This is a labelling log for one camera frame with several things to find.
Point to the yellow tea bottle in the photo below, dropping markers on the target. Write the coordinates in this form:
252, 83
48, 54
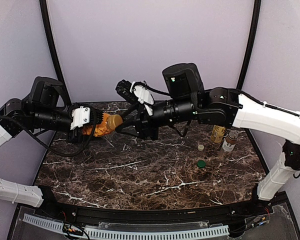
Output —
217, 135

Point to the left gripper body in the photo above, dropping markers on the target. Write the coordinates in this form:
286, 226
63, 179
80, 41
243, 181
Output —
73, 132

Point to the white slotted cable duct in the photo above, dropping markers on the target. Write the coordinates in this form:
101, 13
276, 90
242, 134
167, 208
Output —
118, 231

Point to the gold bottle cap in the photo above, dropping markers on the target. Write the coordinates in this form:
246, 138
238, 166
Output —
114, 121

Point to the black front rail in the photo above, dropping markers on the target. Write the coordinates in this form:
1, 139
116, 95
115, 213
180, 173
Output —
235, 212

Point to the left black frame post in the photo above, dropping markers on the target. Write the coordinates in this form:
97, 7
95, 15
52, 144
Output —
52, 48

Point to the black frame post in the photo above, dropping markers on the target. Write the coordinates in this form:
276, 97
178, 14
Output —
52, 48
250, 44

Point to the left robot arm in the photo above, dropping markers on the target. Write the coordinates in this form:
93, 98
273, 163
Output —
39, 111

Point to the orange tea bottle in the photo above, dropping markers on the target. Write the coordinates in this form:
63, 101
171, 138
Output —
100, 129

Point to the pale cream bottle cap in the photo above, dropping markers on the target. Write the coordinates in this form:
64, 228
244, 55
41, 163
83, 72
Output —
201, 147

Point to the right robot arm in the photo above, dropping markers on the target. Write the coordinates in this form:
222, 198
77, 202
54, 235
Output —
225, 107

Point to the green cap brown bottle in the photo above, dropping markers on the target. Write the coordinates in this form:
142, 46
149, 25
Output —
228, 145

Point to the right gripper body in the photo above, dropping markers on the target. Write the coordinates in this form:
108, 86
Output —
145, 124

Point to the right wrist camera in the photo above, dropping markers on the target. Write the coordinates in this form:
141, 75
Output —
136, 93

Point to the right black frame post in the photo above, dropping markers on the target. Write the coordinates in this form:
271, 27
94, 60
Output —
250, 44

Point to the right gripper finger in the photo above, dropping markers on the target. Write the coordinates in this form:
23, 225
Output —
127, 115
128, 127

